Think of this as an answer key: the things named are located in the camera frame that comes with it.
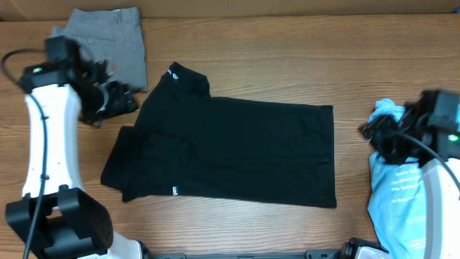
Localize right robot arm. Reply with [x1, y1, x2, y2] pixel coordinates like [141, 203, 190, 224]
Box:
[331, 90, 459, 259]

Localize folded grey shorts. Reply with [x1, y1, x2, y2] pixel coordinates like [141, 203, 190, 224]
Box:
[51, 7, 148, 92]

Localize black t-shirt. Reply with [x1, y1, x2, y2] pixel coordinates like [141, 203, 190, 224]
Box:
[101, 63, 337, 208]

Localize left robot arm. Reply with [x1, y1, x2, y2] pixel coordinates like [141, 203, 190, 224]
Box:
[6, 37, 149, 259]

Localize light blue t-shirt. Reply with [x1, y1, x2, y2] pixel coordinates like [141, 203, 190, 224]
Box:
[366, 97, 428, 259]

